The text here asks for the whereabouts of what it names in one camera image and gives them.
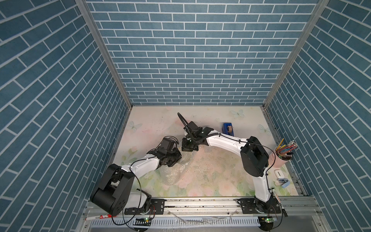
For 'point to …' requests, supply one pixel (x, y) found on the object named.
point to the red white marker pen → (101, 216)
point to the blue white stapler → (284, 181)
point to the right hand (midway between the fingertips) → (181, 149)
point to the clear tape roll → (229, 128)
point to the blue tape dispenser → (224, 130)
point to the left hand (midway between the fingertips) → (186, 157)
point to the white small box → (278, 174)
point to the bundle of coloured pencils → (283, 149)
